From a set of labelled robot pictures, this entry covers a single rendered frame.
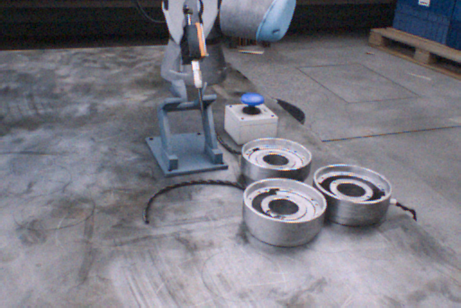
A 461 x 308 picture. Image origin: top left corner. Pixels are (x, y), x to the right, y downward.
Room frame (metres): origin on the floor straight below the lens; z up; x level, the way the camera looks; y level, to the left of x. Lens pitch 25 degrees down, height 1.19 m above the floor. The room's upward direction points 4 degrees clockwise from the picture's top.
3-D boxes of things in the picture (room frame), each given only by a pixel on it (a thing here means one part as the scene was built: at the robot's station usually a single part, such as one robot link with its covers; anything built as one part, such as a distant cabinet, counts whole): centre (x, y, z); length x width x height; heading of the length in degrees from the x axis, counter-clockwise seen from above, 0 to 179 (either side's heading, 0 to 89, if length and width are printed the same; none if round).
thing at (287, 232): (0.59, -0.08, 0.82); 0.10 x 0.10 x 0.04
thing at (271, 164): (0.72, -0.07, 0.82); 0.10 x 0.10 x 0.04
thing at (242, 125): (0.87, -0.04, 0.82); 0.08 x 0.07 x 0.05; 22
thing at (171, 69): (1.17, 0.09, 0.85); 0.15 x 0.15 x 0.10
